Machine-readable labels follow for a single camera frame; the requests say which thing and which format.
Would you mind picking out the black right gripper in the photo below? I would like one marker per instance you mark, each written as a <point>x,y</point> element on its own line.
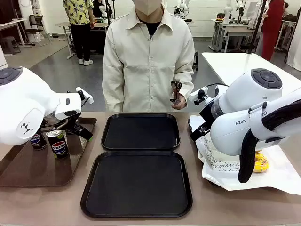
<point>207,117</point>

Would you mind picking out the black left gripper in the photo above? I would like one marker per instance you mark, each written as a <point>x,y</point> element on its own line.
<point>73,127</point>

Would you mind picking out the black Pepsi lime can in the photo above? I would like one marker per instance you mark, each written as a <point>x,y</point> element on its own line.
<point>60,147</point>
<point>37,141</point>

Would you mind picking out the silver serving tongs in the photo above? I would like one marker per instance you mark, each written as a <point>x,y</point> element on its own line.
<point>176,86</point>

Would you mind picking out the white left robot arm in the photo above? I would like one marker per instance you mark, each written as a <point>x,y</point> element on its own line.
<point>26,103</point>

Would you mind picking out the person right forearm cream sleeve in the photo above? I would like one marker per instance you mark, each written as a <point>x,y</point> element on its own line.
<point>111,89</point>

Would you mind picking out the person left forearm cream sleeve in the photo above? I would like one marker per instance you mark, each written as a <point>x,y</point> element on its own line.
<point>188,77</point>

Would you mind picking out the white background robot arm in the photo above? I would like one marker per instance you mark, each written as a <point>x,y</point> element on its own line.
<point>228,10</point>
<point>181,8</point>

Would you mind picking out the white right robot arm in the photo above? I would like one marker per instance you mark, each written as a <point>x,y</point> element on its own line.
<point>237,103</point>

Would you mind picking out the person left hand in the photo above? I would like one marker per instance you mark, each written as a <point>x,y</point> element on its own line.
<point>182,104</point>

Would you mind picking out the white script-print paper tray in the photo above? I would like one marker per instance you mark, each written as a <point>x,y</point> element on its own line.
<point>223,166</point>

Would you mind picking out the brown plastic serving tray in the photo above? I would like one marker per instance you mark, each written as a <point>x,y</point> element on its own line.
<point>42,169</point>

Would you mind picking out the yellow sprinkled donut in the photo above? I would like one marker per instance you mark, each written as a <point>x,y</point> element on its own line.
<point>262,164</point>

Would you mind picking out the white rectangular table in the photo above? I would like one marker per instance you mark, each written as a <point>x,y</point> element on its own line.
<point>225,63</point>

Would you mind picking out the person torso cream shirt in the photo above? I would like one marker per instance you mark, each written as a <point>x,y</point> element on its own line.
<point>145,70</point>

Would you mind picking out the large white paper sheet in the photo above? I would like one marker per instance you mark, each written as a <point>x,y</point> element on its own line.
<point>282,171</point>

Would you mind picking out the grey background work table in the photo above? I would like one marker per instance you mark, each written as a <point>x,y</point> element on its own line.
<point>235,30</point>

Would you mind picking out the small grey side table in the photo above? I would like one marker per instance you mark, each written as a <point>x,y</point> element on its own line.
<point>64,24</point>

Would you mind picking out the grey plastic stool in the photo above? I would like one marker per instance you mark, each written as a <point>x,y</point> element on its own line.
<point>9,44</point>

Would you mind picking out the person in yellow floral shirt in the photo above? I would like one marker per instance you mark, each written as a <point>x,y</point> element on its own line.
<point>78,14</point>

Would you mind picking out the black stand pole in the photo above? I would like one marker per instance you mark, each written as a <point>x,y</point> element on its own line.
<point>256,28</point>

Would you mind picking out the black mesh office chair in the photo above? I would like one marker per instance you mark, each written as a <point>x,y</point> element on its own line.
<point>35,21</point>

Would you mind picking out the black and white background robot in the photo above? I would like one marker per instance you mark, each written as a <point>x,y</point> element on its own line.
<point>103,9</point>

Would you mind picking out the person in red dress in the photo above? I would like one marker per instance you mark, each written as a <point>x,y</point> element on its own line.
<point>272,28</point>

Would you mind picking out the white desk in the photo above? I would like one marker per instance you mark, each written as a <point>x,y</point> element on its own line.
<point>11,23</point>

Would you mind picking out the beige face mask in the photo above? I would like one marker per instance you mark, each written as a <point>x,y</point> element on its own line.
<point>147,5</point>

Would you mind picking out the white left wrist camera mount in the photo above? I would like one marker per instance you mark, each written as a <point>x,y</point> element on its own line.
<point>88,96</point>

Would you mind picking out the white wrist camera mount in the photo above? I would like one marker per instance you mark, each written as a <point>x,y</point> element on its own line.
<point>88,96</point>
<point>195,94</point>

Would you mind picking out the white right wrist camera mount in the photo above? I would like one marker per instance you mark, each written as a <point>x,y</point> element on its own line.
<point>195,94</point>

